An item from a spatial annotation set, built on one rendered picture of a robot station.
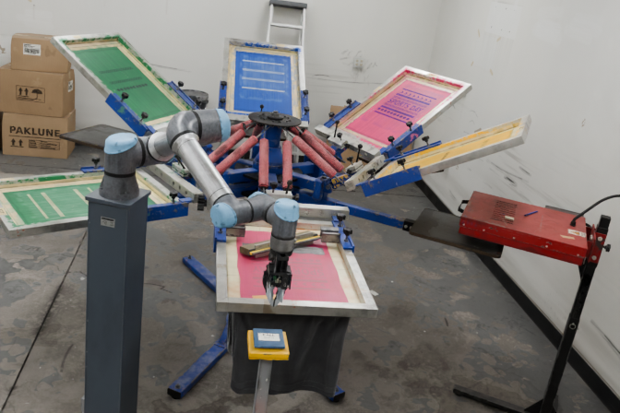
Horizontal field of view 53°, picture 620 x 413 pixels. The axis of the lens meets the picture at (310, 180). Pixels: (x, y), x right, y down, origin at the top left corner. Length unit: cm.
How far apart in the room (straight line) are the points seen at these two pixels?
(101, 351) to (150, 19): 447
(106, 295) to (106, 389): 45
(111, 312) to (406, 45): 505
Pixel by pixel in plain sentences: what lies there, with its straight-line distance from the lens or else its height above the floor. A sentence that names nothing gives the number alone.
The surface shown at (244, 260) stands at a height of 95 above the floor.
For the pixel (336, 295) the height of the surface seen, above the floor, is 95.
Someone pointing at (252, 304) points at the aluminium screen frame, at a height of 99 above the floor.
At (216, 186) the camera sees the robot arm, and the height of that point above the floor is 147.
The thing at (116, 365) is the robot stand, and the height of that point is 47.
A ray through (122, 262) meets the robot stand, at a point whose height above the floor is 95.
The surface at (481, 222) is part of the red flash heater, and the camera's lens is 306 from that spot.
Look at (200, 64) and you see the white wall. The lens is 673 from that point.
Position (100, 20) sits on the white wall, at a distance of 678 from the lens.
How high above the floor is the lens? 213
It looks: 19 degrees down
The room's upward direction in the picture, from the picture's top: 8 degrees clockwise
